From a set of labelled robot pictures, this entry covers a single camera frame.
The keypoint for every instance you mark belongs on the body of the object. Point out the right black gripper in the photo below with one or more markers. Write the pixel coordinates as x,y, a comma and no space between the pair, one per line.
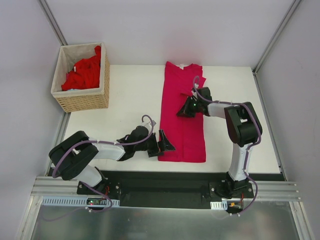
191,106

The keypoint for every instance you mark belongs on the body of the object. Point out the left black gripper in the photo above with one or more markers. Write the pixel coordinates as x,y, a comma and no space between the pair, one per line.
155,146

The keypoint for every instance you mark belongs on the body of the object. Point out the magenta t shirt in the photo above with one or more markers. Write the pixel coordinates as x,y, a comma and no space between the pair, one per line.
184,133

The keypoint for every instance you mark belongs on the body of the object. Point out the wicker laundry basket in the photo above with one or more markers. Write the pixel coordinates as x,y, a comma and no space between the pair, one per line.
86,99

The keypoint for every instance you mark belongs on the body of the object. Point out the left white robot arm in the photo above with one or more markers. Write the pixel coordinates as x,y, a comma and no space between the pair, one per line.
71,157

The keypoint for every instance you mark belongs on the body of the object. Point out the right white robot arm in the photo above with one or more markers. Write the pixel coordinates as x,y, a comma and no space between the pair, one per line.
244,130

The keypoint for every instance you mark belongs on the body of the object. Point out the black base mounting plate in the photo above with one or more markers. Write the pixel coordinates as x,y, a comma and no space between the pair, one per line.
173,190

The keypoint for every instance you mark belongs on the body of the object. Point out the red t shirt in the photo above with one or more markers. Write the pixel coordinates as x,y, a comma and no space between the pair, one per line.
85,73

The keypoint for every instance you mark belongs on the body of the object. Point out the right white cable duct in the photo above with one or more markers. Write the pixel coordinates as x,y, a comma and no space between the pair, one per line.
219,205

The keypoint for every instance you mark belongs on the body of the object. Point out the white cable duct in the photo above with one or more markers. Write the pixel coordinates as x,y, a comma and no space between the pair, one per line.
219,205
68,201

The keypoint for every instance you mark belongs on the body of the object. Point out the left white cable duct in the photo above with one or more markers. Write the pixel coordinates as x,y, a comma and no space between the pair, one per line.
68,201

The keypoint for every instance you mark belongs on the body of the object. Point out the right aluminium frame post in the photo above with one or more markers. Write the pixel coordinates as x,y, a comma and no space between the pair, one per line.
277,34

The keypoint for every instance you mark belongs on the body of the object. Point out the aluminium frame post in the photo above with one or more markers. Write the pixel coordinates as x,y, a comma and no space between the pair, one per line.
277,34
52,22

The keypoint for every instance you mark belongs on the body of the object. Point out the left aluminium frame post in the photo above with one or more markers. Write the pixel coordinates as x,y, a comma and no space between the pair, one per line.
52,22

